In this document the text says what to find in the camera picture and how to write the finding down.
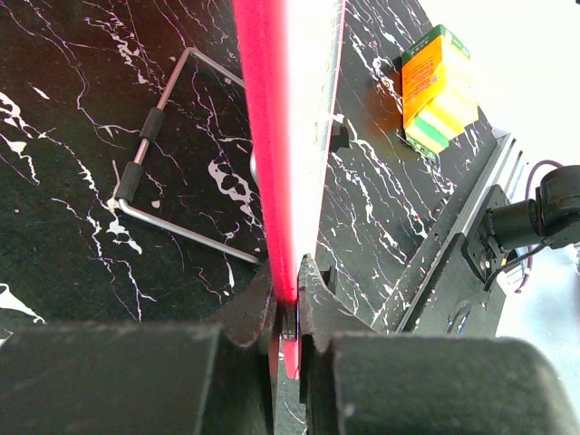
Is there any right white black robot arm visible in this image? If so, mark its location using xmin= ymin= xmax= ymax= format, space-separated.
xmin=461 ymin=164 xmax=579 ymax=293

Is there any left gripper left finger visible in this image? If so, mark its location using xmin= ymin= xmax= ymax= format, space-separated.
xmin=1 ymin=271 xmax=277 ymax=434

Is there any metal whiteboard stand wire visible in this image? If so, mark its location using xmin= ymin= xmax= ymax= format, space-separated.
xmin=112 ymin=47 xmax=262 ymax=265

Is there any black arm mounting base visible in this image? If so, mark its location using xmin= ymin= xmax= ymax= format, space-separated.
xmin=371 ymin=132 xmax=527 ymax=335

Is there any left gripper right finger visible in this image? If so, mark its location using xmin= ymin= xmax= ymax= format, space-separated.
xmin=297 ymin=256 xmax=579 ymax=434

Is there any pink framed whiteboard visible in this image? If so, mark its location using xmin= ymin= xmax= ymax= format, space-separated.
xmin=233 ymin=1 xmax=345 ymax=379

